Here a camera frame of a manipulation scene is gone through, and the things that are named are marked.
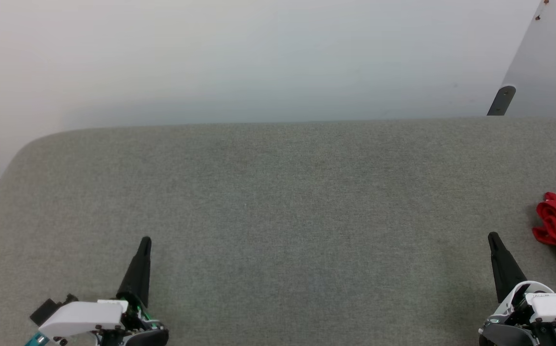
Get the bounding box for dark grey metal bar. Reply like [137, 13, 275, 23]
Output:
[486, 85, 517, 116]

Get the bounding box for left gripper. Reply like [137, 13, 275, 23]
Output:
[37, 235, 169, 346]

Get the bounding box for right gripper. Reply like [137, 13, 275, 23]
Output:
[478, 232, 556, 346]

